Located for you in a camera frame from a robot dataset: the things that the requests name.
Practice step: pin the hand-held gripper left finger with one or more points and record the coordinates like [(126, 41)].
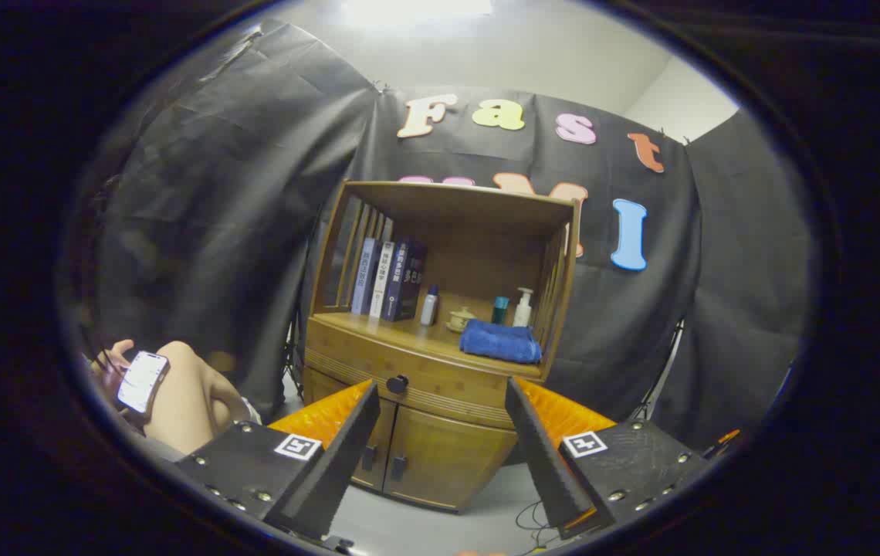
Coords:
[(340, 471)]

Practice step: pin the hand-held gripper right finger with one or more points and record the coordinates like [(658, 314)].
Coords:
[(548, 463)]

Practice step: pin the wooden drawer with black knob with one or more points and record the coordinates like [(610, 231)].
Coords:
[(347, 355)]

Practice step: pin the wooden cabinet door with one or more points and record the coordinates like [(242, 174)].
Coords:
[(440, 463), (384, 432)]

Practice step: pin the wooden countertop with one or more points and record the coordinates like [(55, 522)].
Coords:
[(417, 336)]

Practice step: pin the wooden cabinet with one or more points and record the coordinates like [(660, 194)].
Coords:
[(478, 262)]

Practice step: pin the black backdrop stand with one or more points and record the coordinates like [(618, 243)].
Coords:
[(647, 403)]

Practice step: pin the blue towel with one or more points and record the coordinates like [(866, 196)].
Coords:
[(500, 342)]

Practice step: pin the white pump bottle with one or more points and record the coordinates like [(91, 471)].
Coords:
[(522, 313)]

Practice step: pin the teal bottle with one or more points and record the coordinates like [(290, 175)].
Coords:
[(499, 311)]

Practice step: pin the cream lidded teacup with saucer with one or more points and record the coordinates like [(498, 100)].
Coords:
[(460, 320)]

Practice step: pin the orange clamp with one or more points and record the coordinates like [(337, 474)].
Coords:
[(729, 438)]

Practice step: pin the white bottle with blue cap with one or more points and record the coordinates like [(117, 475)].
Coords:
[(428, 309)]

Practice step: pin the white book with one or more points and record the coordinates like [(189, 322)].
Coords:
[(381, 282)]

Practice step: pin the light blue book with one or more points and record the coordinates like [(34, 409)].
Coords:
[(365, 278)]

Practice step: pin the dark blue book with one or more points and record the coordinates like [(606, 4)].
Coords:
[(403, 282)]

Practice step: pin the white smartphone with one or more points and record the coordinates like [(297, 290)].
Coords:
[(142, 381)]

